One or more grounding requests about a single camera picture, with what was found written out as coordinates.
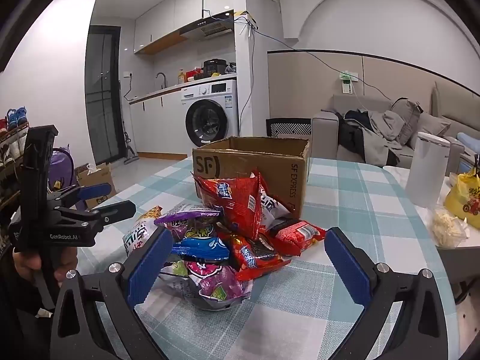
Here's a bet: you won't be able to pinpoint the clear plastic food container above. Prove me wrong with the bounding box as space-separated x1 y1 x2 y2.
427 204 469 248

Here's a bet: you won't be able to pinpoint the white wall cabinets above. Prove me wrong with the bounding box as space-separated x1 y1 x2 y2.
133 0 235 55

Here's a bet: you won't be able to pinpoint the upright vacuum cleaner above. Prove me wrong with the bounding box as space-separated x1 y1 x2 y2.
120 82 139 166

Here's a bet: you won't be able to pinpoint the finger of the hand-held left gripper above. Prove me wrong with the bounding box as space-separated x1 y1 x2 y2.
48 183 118 211
56 200 137 235

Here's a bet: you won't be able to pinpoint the blue cookie packet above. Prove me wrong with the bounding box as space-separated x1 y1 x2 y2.
170 234 230 263

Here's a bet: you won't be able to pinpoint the silver range hood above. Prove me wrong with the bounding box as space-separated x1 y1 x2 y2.
179 9 235 42

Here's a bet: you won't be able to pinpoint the red noodle packet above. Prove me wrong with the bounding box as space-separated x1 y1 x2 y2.
268 219 327 257

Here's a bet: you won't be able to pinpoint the large red snack bag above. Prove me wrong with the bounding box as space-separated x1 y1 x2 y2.
192 170 263 241

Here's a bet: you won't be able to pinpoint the yellow plastic bag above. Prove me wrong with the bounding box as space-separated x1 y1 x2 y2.
443 169 480 229

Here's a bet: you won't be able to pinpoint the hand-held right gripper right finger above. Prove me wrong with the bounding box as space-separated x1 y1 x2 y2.
324 227 449 360

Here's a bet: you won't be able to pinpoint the pile of dark grey clothes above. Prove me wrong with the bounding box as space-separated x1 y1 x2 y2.
337 109 407 166

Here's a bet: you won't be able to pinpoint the shoe rack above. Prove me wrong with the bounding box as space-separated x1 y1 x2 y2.
0 107 31 211

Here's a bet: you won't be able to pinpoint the blue shoes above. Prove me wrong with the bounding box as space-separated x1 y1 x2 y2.
5 107 29 130

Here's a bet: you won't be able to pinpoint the light blue pillow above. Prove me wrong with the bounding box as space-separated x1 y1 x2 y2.
455 132 480 154

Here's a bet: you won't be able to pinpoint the white router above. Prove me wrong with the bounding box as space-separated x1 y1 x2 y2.
234 10 259 31

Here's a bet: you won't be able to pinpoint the grey sofa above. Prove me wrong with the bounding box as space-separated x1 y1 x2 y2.
311 82 480 169

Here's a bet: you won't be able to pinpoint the purple silver snack packet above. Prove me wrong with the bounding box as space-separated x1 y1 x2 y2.
154 204 222 233

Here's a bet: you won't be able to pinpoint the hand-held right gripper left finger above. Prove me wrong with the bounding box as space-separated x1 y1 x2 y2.
50 227 175 360

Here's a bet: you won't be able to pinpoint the white black-print snack packet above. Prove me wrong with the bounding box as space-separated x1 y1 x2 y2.
259 191 297 229

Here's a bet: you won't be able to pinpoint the white kitchen base cabinets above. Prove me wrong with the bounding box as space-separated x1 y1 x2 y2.
128 82 188 154

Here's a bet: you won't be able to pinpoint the white green wall panel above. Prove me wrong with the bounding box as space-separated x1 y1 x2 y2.
339 71 361 94

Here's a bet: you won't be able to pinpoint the small printed cardboard box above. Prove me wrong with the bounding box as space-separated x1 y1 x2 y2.
74 163 118 211

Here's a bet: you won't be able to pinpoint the white washing machine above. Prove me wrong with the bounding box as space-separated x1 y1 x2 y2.
181 79 239 149

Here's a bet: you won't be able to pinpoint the white cylindrical canister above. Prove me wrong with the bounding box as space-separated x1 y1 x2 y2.
405 132 451 209

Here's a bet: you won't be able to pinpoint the black white patterned basket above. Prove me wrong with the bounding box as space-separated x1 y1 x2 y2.
265 118 313 145

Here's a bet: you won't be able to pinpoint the brown cardboard box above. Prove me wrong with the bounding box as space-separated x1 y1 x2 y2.
192 136 312 220

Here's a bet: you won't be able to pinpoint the teal checkered tablecloth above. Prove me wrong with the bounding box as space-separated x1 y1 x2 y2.
73 154 441 360

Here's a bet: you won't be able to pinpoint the large purple snack bag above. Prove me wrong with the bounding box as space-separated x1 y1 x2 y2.
159 260 252 310

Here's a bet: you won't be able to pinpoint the dark glass door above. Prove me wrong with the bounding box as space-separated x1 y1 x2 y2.
85 25 124 166

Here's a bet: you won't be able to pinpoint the person's left hand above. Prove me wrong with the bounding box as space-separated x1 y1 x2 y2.
12 247 78 287

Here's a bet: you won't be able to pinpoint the grey sofa cushion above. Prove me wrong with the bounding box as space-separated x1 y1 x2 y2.
416 112 451 147

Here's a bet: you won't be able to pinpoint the red cookie packet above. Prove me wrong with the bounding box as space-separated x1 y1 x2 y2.
227 232 291 282

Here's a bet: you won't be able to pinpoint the grey backpack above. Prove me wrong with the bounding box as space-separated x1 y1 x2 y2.
390 97 424 145

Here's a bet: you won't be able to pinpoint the blue cable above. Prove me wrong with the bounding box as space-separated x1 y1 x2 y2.
210 11 392 102

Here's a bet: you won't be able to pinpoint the black rice cooker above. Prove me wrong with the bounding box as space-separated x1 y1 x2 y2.
203 59 227 76

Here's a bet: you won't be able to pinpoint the white marble side table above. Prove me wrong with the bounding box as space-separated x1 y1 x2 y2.
382 165 480 248

